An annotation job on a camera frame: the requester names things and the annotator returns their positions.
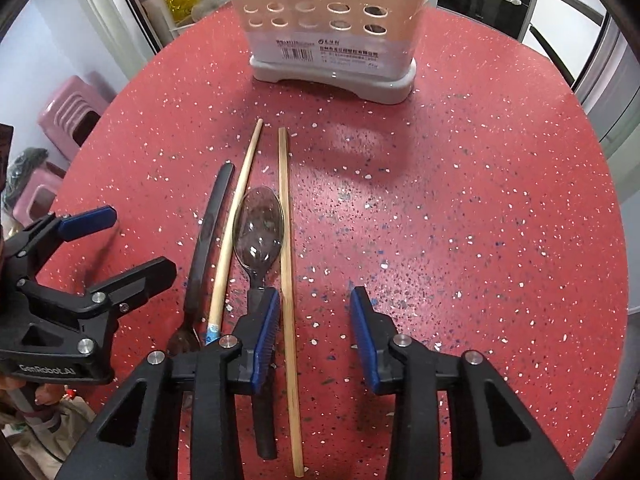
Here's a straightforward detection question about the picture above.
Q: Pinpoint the person's left hand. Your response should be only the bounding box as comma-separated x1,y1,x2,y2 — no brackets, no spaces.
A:
32,386,76,409

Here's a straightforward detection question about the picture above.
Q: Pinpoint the yellow cooking oil bottle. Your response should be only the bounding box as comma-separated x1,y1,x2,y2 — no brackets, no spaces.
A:
165,0,206,24

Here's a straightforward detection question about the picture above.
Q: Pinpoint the translucent black plastic spoon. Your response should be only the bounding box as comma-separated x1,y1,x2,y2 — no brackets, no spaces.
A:
233,186,287,461

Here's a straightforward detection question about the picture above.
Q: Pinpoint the dark bag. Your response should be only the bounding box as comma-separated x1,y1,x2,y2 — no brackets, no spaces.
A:
2,147,51,211

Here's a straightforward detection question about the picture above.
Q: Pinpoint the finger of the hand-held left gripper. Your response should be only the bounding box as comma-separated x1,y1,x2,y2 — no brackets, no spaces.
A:
2,206,118,281
15,256,178,333

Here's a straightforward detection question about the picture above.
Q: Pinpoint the beige plastic utensil holder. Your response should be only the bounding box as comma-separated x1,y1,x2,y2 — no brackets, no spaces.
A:
220,0,436,106

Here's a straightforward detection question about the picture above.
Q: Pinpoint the wooden chopstick with blue end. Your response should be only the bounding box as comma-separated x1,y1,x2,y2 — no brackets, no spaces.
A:
206,119,264,346

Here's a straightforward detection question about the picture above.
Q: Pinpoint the white refrigerator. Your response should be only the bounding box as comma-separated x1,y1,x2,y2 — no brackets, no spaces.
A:
530,0,623,91

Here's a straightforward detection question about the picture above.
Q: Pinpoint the plastic bag with brown food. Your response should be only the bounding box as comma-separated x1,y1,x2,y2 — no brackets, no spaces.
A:
0,395,98,468

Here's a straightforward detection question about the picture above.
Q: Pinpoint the plain wooden chopstick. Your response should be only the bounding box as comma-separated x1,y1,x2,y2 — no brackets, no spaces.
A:
278,128,304,465

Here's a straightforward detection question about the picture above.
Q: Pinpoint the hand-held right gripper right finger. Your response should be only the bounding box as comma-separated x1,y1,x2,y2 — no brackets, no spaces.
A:
349,286,576,480

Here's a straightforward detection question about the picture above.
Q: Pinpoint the pink plastic stool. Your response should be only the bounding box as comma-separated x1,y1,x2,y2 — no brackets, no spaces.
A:
39,75,118,161
12,162,67,228

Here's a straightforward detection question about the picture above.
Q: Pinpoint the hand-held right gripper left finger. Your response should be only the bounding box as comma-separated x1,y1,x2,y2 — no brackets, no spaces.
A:
57,287,282,480

